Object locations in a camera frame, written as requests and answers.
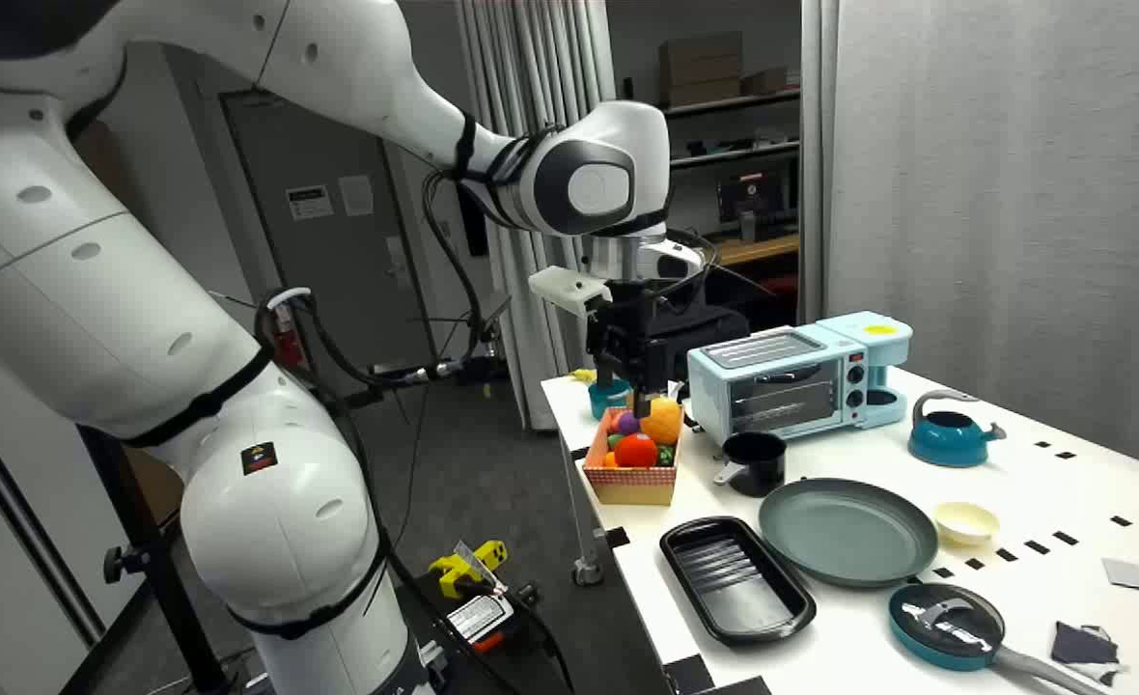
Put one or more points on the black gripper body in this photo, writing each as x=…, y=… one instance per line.
x=630, y=328

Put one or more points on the glass pan lid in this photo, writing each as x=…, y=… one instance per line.
x=953, y=614

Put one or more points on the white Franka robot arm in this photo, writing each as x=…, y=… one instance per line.
x=80, y=257

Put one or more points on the teal toy pot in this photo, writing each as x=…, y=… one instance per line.
x=607, y=396

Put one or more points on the small black pot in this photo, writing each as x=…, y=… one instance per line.
x=757, y=462

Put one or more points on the large grey-green frying pan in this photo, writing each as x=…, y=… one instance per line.
x=848, y=531

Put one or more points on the small blue pan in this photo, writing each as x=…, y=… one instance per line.
x=915, y=641

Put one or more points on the purple plush fruit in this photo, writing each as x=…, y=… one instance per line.
x=628, y=423

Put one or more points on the red plush tomato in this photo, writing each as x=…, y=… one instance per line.
x=636, y=449

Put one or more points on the checkered fruit basket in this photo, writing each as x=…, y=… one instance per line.
x=630, y=484

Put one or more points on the white curtain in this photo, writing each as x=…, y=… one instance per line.
x=530, y=348

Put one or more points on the light blue toy oven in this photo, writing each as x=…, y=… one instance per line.
x=784, y=379

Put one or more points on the metal table leg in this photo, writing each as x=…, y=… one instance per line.
x=585, y=526

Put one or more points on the black storage shelf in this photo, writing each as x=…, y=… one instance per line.
x=735, y=154

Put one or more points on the black grill tray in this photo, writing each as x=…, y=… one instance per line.
x=735, y=580

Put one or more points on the yellow clamp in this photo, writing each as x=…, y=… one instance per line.
x=468, y=566

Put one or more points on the cardboard box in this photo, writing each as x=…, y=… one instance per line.
x=703, y=68

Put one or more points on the small control box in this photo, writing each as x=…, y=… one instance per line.
x=481, y=620

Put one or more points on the teal toy kettle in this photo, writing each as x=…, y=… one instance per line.
x=947, y=439

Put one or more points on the grey door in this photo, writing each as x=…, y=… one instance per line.
x=337, y=257

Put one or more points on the small cream bowl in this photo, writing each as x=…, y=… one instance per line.
x=965, y=524

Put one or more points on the red emergency stop button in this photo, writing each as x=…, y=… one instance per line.
x=288, y=332

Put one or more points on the grey curtain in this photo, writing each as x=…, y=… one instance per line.
x=1004, y=193

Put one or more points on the dark cloth piece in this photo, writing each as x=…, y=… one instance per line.
x=1087, y=641

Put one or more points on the small grey square patch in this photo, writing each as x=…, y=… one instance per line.
x=1123, y=572

